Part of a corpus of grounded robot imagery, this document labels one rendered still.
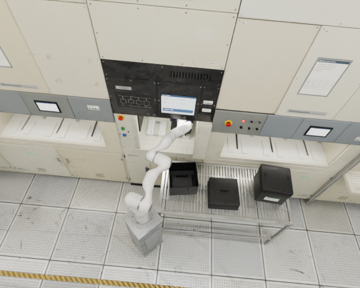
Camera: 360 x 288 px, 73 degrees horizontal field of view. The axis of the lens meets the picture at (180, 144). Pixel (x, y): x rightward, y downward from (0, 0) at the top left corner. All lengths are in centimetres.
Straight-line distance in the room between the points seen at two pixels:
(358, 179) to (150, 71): 239
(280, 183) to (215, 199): 62
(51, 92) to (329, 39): 205
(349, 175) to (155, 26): 245
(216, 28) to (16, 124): 243
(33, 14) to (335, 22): 179
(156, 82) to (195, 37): 46
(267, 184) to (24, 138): 255
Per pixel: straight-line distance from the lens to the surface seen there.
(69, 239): 331
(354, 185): 311
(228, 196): 243
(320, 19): 175
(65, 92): 225
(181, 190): 237
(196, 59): 176
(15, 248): 352
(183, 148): 262
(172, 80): 188
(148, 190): 199
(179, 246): 310
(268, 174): 249
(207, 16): 161
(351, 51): 195
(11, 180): 396
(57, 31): 190
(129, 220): 240
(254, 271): 321
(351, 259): 377
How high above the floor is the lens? 301
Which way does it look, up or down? 54 degrees down
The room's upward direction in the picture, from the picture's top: 5 degrees clockwise
